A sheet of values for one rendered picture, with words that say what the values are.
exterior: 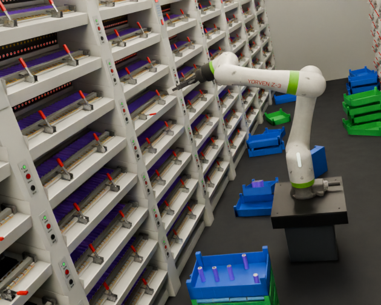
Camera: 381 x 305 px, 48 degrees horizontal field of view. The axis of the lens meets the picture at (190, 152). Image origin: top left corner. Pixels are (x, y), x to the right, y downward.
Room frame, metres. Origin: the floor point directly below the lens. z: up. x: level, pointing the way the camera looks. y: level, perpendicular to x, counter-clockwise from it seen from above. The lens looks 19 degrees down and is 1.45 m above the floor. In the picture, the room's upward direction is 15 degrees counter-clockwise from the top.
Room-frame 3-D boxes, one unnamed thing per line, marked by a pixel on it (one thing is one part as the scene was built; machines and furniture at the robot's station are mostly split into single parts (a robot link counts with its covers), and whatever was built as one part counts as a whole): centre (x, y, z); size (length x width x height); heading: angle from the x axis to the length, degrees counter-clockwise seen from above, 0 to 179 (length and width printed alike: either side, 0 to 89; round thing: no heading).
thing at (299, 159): (2.05, -0.54, 0.51); 0.16 x 0.13 x 0.19; 165
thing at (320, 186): (2.02, -0.59, 0.39); 0.26 x 0.15 x 0.06; 69
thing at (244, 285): (1.41, -0.03, 0.44); 0.30 x 0.20 x 0.08; 73
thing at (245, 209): (2.64, -0.37, 0.04); 0.30 x 0.20 x 0.08; 66
